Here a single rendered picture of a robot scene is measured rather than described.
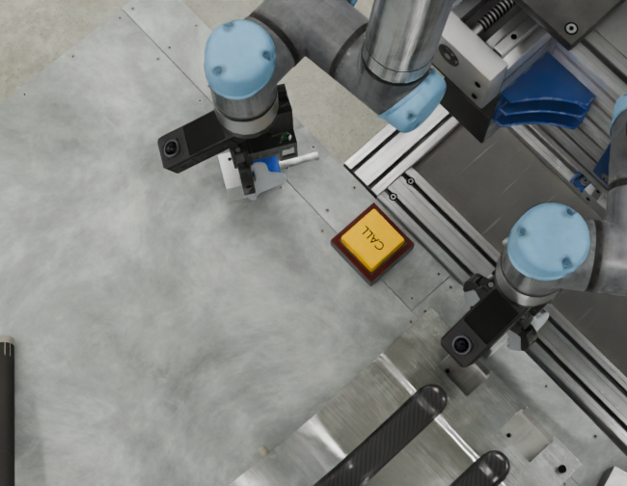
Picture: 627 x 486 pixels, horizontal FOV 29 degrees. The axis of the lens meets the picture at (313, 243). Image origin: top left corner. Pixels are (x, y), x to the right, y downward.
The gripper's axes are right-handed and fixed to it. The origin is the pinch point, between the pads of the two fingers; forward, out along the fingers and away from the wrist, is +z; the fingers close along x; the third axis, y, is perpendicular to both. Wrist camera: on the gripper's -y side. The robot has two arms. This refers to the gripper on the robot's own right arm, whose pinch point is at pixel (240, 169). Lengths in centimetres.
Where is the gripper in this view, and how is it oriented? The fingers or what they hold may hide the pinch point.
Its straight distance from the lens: 160.9
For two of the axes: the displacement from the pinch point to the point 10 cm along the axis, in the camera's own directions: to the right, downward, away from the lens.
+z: 0.1, 2.8, 9.6
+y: 9.7, -2.5, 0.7
